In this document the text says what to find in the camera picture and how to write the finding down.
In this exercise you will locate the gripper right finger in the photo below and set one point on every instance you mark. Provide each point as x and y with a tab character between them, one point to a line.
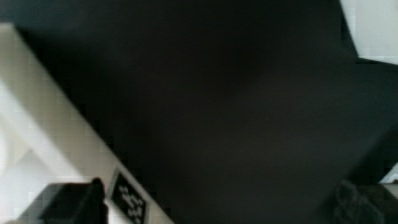
367	204

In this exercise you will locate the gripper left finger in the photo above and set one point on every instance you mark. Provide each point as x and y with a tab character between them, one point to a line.
70	204

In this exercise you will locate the white square tabletop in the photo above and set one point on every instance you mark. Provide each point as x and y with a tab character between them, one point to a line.
53	149

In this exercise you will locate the white right fence piece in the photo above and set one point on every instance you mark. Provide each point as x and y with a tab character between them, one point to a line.
372	21

